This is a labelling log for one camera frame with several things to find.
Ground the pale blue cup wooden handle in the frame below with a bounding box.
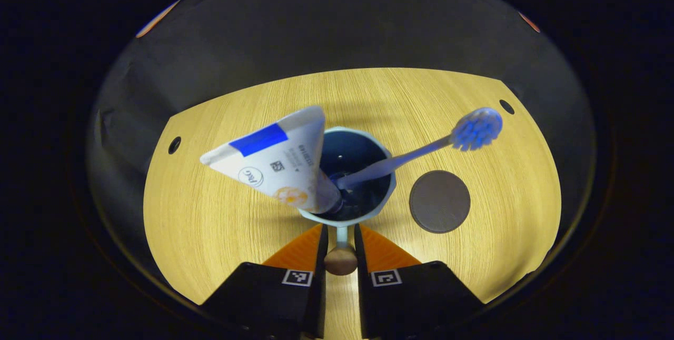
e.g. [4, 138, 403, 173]
[299, 126, 397, 276]

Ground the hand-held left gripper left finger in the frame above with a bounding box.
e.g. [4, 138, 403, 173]
[200, 223, 330, 340]

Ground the dark round coaster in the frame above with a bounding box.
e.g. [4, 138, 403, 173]
[409, 170, 471, 234]

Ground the white toothbrush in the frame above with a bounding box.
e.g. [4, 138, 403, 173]
[334, 107, 503, 191]

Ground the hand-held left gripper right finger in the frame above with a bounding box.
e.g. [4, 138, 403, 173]
[354, 223, 485, 340]

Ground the light wooden desktop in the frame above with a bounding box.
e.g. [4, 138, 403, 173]
[143, 68, 562, 340]

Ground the white toothpaste tube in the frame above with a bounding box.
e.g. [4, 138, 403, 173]
[200, 105, 343, 214]

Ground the black backdrop cloth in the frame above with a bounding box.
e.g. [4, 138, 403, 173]
[87, 0, 598, 277]

